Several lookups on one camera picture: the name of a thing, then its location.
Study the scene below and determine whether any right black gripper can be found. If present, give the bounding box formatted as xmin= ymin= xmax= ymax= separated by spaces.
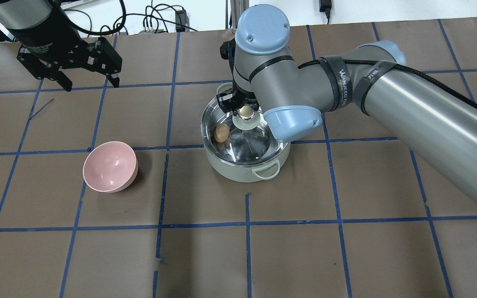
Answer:
xmin=217 ymin=39 xmax=260 ymax=114

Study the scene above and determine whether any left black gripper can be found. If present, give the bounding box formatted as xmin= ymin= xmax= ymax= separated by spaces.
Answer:
xmin=17 ymin=8 xmax=123 ymax=92

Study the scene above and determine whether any brown egg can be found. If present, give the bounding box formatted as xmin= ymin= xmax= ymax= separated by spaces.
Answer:
xmin=214 ymin=123 xmax=230 ymax=143

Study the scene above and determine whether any glass pot lid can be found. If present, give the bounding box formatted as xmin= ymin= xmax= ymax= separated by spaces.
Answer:
xmin=200 ymin=98 xmax=289 ymax=166

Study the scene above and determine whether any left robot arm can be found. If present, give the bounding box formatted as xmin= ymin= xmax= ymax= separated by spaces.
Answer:
xmin=0 ymin=0 xmax=123 ymax=92

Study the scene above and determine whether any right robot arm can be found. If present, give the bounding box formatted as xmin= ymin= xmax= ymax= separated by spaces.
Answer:
xmin=217 ymin=4 xmax=477 ymax=204

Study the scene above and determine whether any light green cooking pot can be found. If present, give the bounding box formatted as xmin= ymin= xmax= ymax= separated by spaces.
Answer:
xmin=200 ymin=96 xmax=290 ymax=183

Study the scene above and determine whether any pink bowl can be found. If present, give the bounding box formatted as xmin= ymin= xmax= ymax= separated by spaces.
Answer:
xmin=82 ymin=141 xmax=139 ymax=193

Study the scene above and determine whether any black power adapter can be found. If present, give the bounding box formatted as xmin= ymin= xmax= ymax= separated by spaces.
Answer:
xmin=175 ymin=9 xmax=188 ymax=32

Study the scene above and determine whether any black cables bundle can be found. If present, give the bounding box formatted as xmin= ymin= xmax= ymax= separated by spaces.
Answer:
xmin=63 ymin=0 xmax=200 ymax=36

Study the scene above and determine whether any aluminium frame post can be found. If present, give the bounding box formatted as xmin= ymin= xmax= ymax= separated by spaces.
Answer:
xmin=229 ymin=0 xmax=249 ymax=30

